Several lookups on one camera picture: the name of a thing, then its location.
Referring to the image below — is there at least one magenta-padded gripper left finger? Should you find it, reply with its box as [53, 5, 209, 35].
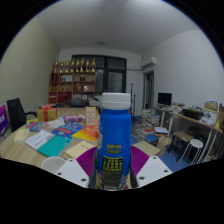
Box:
[55, 146, 99, 190]

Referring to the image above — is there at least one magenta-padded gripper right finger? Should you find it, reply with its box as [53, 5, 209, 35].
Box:
[129, 145, 174, 189]

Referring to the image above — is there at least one blue drink bottle white cap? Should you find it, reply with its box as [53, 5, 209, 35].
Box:
[96, 92, 133, 191]

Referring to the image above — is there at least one kraft paper notebook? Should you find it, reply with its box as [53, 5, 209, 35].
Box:
[64, 139, 98, 160]

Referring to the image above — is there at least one teal book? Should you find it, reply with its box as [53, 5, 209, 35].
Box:
[37, 134, 73, 158]

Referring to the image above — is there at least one orange book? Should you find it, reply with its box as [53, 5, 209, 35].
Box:
[71, 124, 100, 143]

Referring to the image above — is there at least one brown wooden stool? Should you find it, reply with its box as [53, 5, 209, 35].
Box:
[168, 130, 187, 158]

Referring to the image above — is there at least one white booklet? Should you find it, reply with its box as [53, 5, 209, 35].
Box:
[24, 129, 56, 150]

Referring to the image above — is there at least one white round stool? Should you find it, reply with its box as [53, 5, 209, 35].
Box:
[178, 138, 204, 164]

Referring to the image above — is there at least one stack of books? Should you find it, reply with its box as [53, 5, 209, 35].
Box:
[138, 108, 161, 134]

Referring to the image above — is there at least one pink packet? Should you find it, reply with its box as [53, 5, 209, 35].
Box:
[63, 114, 86, 124]

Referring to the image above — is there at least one small tan upright box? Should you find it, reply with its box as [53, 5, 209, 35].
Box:
[85, 106, 98, 126]

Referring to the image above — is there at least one dark blue patterned book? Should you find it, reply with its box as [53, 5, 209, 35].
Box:
[25, 120, 44, 133]

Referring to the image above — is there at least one cream notebook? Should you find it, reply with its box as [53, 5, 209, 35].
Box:
[13, 127, 31, 144]

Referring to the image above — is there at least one yellow gift box red ribbon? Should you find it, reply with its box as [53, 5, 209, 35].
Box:
[36, 103, 58, 123]

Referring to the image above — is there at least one black computer monitor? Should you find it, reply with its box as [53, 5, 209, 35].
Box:
[157, 92, 173, 107]

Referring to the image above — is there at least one black office chair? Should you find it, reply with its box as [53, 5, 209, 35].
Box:
[6, 97, 38, 133]

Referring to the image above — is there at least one wooden shelf unit with trophies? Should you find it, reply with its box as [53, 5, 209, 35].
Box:
[48, 58, 98, 104]

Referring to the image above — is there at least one purple sign board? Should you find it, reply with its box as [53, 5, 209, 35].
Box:
[0, 104, 10, 136]

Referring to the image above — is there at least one black framed glass door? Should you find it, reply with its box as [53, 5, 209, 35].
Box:
[71, 54, 128, 101]

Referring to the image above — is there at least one white air conditioner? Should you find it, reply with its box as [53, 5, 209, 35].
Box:
[141, 56, 158, 70]

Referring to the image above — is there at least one long wooden wall desk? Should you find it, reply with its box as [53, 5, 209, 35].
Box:
[168, 109, 224, 161]

